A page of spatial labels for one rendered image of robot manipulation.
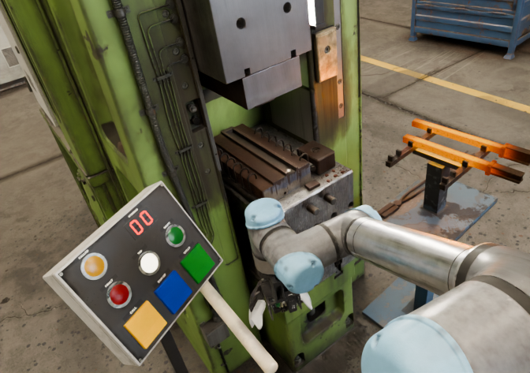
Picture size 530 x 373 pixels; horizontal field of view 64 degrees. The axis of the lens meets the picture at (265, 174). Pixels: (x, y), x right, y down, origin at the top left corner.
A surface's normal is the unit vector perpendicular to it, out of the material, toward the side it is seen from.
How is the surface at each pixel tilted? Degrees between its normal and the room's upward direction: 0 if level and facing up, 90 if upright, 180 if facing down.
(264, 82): 90
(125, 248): 60
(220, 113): 90
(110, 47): 90
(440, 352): 7
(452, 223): 0
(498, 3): 89
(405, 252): 56
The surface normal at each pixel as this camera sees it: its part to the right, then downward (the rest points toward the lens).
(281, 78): 0.58, 0.40
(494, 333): 0.00, -0.62
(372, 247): -0.94, -0.07
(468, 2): -0.77, 0.44
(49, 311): -0.14, -0.81
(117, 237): 0.68, -0.25
